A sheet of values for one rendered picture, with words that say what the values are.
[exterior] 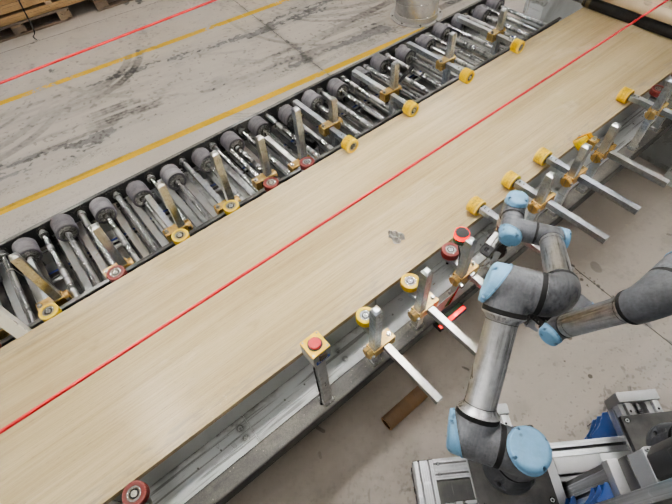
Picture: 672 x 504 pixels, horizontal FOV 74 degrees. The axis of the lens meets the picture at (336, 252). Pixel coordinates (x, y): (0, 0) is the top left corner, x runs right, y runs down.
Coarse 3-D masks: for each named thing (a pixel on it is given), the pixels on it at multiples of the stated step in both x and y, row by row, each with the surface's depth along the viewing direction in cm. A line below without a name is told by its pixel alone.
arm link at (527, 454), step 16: (512, 432) 115; (528, 432) 115; (512, 448) 113; (528, 448) 113; (544, 448) 113; (496, 464) 116; (512, 464) 114; (528, 464) 111; (544, 464) 111; (528, 480) 118
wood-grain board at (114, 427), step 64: (512, 64) 279; (576, 64) 276; (640, 64) 272; (384, 128) 249; (448, 128) 246; (512, 128) 243; (576, 128) 240; (320, 192) 222; (384, 192) 219; (448, 192) 217; (192, 256) 202; (256, 256) 200; (320, 256) 198; (384, 256) 196; (64, 320) 185; (128, 320) 184; (192, 320) 182; (256, 320) 181; (320, 320) 179; (0, 384) 170; (64, 384) 168; (128, 384) 167; (192, 384) 166; (256, 384) 165; (0, 448) 156; (64, 448) 154; (128, 448) 153
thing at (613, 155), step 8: (600, 144) 223; (616, 152) 219; (616, 160) 219; (624, 160) 216; (632, 160) 215; (632, 168) 214; (640, 168) 212; (648, 176) 210; (656, 176) 208; (664, 184) 207
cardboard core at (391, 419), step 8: (416, 392) 242; (408, 400) 240; (416, 400) 240; (392, 408) 240; (400, 408) 237; (408, 408) 238; (384, 416) 237; (392, 416) 235; (400, 416) 236; (384, 424) 240; (392, 424) 234
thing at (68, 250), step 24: (480, 48) 322; (504, 48) 320; (408, 96) 291; (312, 120) 284; (192, 192) 249; (240, 192) 247; (120, 216) 241; (144, 216) 240; (192, 216) 238; (0, 264) 225; (72, 264) 223; (96, 264) 222
